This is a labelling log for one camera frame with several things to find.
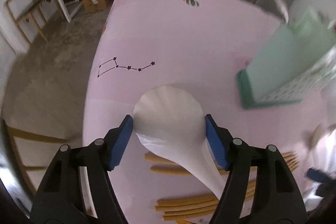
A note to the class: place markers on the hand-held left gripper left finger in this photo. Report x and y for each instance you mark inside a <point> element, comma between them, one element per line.
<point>120,142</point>

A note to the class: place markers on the pile of wooden chopsticks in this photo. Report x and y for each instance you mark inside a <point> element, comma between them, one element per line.
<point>183,203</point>

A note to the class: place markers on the teal star-cutout utensil holder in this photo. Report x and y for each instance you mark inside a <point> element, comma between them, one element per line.
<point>283,66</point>

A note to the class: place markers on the pink printed tablecloth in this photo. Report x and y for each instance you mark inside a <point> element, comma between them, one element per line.
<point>157,43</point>

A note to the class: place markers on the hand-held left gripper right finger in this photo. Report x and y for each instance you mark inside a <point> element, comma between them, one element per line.
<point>215,142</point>

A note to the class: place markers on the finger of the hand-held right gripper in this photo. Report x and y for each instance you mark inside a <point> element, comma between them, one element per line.
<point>319,175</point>

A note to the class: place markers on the large white rice spoon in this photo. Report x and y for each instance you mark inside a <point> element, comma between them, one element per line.
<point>168,113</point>

